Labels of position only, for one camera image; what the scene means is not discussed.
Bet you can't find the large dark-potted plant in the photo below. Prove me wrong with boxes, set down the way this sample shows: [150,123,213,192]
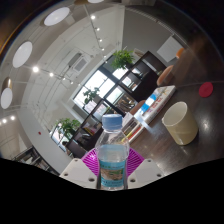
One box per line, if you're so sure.
[110,49,135,70]

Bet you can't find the cream ceramic mug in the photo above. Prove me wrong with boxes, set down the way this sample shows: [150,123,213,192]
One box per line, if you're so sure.
[161,101,199,146]

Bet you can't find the ceiling air conditioner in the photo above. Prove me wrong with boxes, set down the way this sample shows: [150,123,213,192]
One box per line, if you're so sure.
[66,52,89,74]

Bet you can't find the white wall radiator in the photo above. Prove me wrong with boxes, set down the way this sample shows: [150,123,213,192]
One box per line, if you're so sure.
[156,35,184,63]

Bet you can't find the clear blue-capped water bottle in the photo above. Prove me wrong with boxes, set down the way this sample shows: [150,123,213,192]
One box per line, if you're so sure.
[94,113,130,191]

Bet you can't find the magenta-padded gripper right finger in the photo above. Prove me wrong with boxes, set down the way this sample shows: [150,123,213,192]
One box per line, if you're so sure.
[127,148,165,190]

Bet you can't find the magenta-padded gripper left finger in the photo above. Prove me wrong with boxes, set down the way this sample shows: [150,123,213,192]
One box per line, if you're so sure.
[59,148,100,190]

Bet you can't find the blue-covered book stack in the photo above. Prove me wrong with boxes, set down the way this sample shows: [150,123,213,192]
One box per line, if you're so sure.
[133,85,177,126]

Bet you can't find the flat round red coaster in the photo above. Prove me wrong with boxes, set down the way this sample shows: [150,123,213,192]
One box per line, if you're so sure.
[198,81,214,98]

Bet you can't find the small white-potted plant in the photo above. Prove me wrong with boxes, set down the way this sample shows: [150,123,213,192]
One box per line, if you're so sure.
[83,87,101,105]

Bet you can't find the ceiling lights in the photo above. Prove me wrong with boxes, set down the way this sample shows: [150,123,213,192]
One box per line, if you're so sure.
[0,0,108,126]

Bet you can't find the bushy potted plant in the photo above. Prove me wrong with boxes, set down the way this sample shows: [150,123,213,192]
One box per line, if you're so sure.
[54,117,82,143]

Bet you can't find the low dark shelf unit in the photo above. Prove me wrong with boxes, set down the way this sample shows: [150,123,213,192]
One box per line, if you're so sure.
[64,50,168,159]

